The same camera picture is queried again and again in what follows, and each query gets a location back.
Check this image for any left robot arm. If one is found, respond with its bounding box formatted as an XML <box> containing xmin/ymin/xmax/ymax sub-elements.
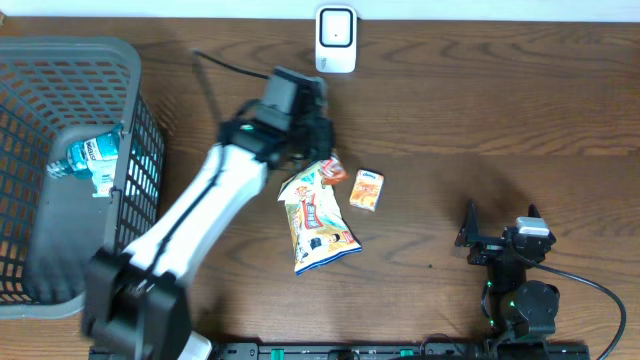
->
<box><xmin>81</xmin><ymin>76</ymin><xmax>333</xmax><ymax>359</ymax></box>

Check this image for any white barcode scanner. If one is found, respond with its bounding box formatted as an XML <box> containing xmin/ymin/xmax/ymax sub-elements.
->
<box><xmin>315</xmin><ymin>5</ymin><xmax>358</xmax><ymax>74</ymax></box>

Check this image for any grey plastic basket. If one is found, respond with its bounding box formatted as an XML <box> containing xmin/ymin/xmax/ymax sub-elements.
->
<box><xmin>1</xmin><ymin>36</ymin><xmax>165</xmax><ymax>319</ymax></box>

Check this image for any teal mouthwash bottle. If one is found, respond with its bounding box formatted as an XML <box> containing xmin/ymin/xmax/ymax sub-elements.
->
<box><xmin>46</xmin><ymin>125</ymin><xmax>122</xmax><ymax>179</ymax></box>

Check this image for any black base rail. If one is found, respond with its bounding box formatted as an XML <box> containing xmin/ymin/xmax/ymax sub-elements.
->
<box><xmin>89</xmin><ymin>341</ymin><xmax>592</xmax><ymax>360</ymax></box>

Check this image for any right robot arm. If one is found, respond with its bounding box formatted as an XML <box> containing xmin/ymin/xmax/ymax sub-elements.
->
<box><xmin>455</xmin><ymin>202</ymin><xmax>560</xmax><ymax>359</ymax></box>

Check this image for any orange red snack bar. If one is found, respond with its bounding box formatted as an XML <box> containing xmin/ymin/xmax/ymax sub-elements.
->
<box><xmin>319</xmin><ymin>153</ymin><xmax>348</xmax><ymax>186</ymax></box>

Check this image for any small orange tissue box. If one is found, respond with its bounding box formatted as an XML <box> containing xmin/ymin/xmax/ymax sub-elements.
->
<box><xmin>349</xmin><ymin>169</ymin><xmax>384</xmax><ymax>211</ymax></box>

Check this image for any mint green wipes packet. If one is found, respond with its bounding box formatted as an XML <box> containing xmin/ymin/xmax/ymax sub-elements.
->
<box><xmin>90</xmin><ymin>159</ymin><xmax>117</xmax><ymax>198</ymax></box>

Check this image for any large snack chip bag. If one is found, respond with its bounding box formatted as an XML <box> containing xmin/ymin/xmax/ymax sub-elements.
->
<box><xmin>278</xmin><ymin>161</ymin><xmax>362</xmax><ymax>275</ymax></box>

